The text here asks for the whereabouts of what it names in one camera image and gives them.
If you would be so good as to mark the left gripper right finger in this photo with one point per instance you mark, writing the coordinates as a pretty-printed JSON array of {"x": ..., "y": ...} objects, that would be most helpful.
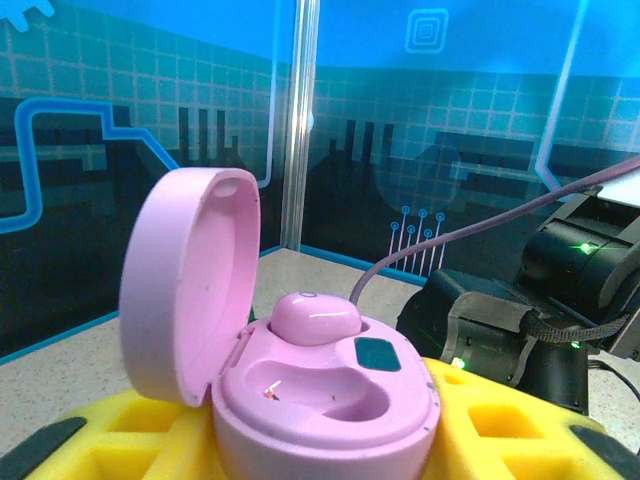
[{"x": 525, "y": 450}]

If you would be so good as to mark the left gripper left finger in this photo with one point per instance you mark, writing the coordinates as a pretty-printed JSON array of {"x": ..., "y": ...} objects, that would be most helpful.
[{"x": 140, "y": 435}]

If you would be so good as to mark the purple earbud case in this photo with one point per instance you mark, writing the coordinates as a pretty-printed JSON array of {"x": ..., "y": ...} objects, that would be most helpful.
[{"x": 190, "y": 280}]

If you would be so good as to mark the purple earbud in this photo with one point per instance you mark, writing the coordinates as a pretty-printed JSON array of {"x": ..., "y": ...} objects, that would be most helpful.
[{"x": 315, "y": 320}]

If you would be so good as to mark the aluminium frame post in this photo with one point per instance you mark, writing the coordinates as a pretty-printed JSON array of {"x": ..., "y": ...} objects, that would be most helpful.
[{"x": 300, "y": 125}]

